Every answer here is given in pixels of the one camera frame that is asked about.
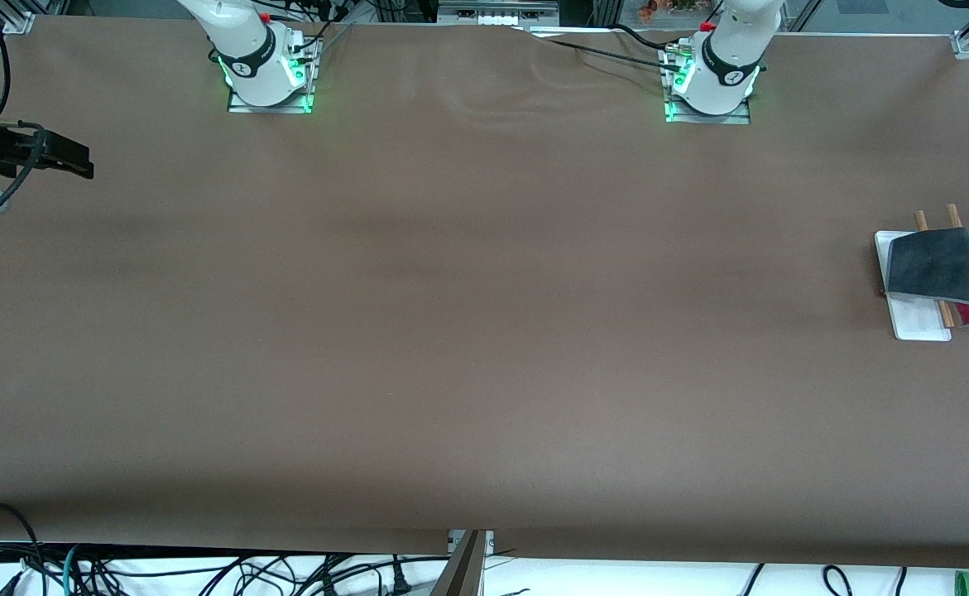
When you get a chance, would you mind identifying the pink and grey towel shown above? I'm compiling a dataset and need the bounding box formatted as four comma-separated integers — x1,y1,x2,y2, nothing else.
883,226,969,327

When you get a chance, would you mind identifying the white power strip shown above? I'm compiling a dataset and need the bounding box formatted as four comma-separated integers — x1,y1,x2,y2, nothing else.
438,0,561,27

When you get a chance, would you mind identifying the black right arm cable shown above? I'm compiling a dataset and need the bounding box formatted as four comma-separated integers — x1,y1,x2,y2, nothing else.
0,7,46,226

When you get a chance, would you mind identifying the black base plug cable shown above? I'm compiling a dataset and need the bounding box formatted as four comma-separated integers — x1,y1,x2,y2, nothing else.
285,0,354,77

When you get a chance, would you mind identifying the thick black looped cable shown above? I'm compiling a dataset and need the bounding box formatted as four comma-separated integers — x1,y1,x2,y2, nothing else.
0,500,48,596

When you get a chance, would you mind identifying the long black table cable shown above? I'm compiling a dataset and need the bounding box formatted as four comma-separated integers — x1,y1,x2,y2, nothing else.
525,23,688,77

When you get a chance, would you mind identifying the brown metal post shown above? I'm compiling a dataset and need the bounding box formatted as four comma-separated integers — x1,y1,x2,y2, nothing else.
432,530,487,596

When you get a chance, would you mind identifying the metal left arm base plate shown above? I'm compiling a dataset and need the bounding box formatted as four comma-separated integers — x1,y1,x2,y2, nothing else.
664,43,752,126

